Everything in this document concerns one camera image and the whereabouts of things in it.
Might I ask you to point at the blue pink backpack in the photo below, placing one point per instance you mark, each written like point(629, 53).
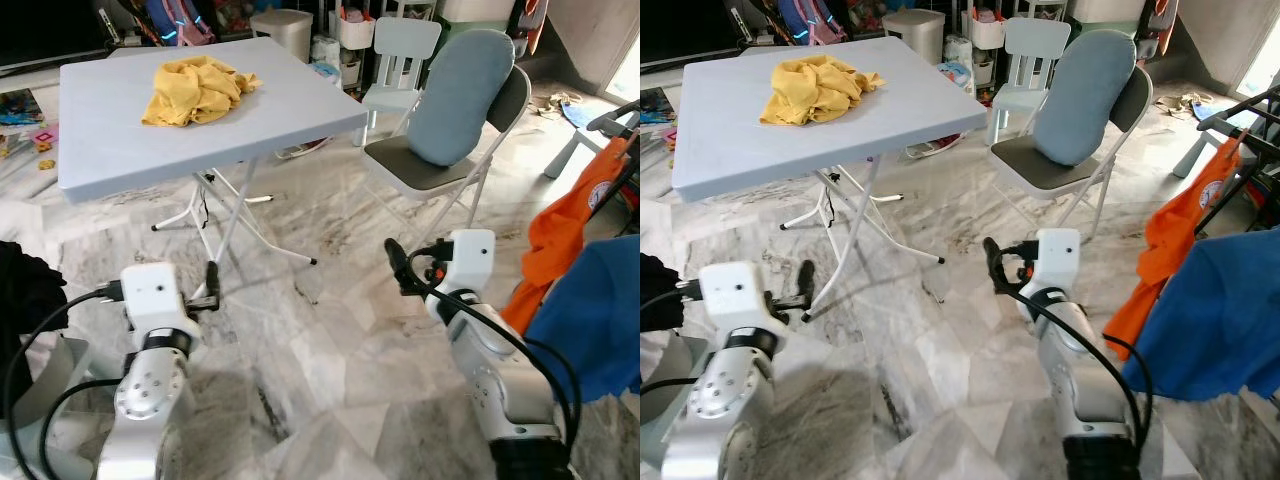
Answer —
point(810, 20)
point(175, 20)

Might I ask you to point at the black printed shirt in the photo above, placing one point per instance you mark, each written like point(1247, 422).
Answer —
point(25, 295)
point(660, 295)

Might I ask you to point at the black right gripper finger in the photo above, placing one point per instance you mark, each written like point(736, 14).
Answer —
point(399, 262)
point(993, 260)

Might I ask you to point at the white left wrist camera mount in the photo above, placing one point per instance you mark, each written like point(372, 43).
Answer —
point(155, 295)
point(735, 295)

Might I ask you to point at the black television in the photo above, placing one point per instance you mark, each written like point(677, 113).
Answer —
point(50, 30)
point(680, 30)

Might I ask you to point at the yellow shirt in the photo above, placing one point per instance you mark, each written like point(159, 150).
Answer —
point(815, 95)
point(195, 95)

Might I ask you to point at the light blue kids chair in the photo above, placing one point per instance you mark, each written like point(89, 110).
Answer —
point(65, 365)
point(405, 40)
point(1035, 40)
point(660, 420)

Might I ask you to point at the light blue kids stool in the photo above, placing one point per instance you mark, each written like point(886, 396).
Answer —
point(585, 138)
point(1205, 145)

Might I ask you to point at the blue-grey cushion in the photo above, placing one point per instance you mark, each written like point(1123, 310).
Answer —
point(460, 95)
point(1085, 95)

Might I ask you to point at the white shelf cart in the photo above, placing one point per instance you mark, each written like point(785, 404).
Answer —
point(985, 28)
point(355, 28)

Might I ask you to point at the grey folding chair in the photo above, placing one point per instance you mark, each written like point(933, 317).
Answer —
point(400, 165)
point(1025, 165)

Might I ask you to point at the blue floor mat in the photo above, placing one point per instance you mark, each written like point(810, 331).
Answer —
point(578, 115)

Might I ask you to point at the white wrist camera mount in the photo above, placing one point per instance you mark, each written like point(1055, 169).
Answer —
point(735, 295)
point(155, 295)
point(470, 260)
point(1058, 260)

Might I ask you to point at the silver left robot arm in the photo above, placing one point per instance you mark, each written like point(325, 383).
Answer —
point(725, 390)
point(150, 390)

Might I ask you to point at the white bin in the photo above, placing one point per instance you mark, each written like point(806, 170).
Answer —
point(915, 35)
point(285, 35)

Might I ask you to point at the black metal drying rack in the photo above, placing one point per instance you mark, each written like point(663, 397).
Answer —
point(612, 118)
point(1225, 112)

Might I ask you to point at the blue shirt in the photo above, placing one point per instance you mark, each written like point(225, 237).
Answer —
point(595, 320)
point(1215, 320)

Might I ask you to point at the orange shirt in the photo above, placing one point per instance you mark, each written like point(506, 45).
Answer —
point(550, 240)
point(1170, 240)

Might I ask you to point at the beige cloth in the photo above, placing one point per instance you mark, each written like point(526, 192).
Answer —
point(1190, 100)
point(550, 102)

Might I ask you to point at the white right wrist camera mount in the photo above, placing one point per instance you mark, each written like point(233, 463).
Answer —
point(470, 260)
point(1058, 260)

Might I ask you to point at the light blue folding table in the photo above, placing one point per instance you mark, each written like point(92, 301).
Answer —
point(150, 130)
point(780, 130)

